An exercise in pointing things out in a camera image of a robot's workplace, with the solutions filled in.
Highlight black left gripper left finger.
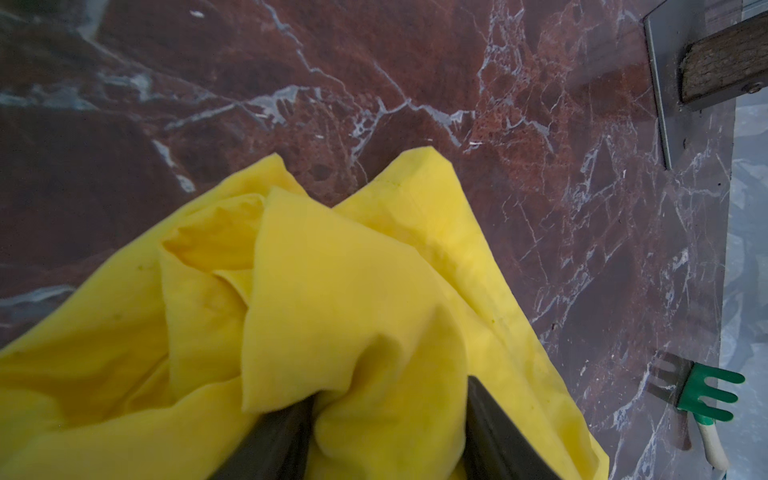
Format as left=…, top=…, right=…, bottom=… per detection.
left=209, top=396, right=314, bottom=480

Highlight small green object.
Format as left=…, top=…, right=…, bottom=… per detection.
left=676, top=363, right=746, bottom=426

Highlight yellow shorts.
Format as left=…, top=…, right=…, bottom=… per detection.
left=1, top=147, right=610, bottom=479

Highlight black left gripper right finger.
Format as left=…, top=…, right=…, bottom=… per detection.
left=463, top=376, right=559, bottom=480

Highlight artificial cherry blossom tree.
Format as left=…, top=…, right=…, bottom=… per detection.
left=680, top=12, right=767, bottom=110

